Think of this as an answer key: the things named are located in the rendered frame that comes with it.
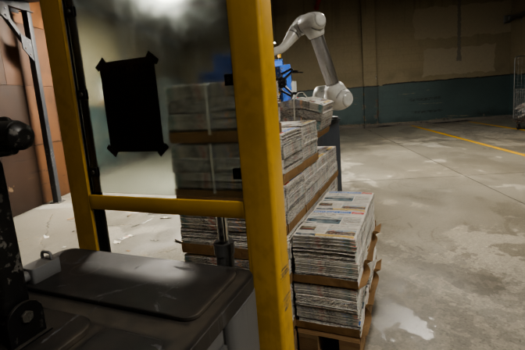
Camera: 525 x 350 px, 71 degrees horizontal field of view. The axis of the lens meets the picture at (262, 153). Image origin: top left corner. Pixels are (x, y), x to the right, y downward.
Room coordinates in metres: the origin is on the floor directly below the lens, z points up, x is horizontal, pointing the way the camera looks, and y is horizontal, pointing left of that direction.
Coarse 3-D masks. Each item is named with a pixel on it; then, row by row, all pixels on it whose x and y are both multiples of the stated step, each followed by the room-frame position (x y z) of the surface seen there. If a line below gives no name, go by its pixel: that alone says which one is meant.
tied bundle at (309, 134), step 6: (306, 126) 1.95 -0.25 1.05; (312, 126) 2.05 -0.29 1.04; (306, 132) 1.93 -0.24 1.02; (312, 132) 2.03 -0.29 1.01; (306, 138) 1.92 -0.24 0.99; (312, 138) 2.03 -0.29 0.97; (306, 144) 1.92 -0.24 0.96; (312, 144) 2.04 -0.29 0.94; (306, 150) 1.92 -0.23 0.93; (312, 150) 2.03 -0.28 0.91; (306, 156) 1.92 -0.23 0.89
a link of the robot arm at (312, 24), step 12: (312, 12) 2.72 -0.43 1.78; (300, 24) 2.79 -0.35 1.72; (312, 24) 2.69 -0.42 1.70; (324, 24) 2.71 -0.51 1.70; (312, 36) 2.74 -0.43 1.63; (324, 48) 2.77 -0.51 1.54; (324, 60) 2.78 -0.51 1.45; (324, 72) 2.81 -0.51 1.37; (336, 84) 2.81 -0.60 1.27; (324, 96) 2.92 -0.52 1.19; (336, 96) 2.79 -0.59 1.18; (348, 96) 2.78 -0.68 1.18; (336, 108) 2.83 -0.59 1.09
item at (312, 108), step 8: (304, 104) 2.44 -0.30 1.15; (312, 104) 2.41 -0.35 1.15; (320, 104) 2.40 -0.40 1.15; (328, 104) 2.49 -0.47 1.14; (304, 112) 2.44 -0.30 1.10; (312, 112) 2.42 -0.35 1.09; (320, 112) 2.39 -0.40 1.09; (328, 112) 2.52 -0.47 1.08; (320, 120) 2.39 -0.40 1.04; (328, 120) 2.58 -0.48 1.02; (320, 128) 2.41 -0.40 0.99
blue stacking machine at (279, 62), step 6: (276, 60) 6.65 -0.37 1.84; (282, 60) 6.76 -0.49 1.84; (282, 66) 6.54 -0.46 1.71; (288, 66) 6.53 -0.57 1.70; (282, 72) 6.54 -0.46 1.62; (288, 72) 6.53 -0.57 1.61; (288, 78) 6.53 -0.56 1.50; (288, 84) 6.54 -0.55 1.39; (294, 84) 6.52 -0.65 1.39; (294, 90) 6.52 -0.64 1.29; (288, 96) 6.54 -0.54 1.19; (294, 96) 6.52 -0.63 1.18
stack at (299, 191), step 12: (324, 156) 2.29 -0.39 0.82; (312, 168) 2.00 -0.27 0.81; (324, 168) 2.25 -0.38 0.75; (336, 168) 2.61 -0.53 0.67; (300, 180) 1.77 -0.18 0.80; (312, 180) 1.98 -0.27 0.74; (324, 180) 2.25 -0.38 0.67; (336, 180) 2.61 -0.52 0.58; (288, 192) 1.60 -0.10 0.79; (300, 192) 1.75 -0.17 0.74; (312, 192) 1.99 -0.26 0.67; (324, 192) 2.25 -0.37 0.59; (288, 204) 1.58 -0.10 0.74; (300, 204) 1.76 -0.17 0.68; (288, 216) 1.59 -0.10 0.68
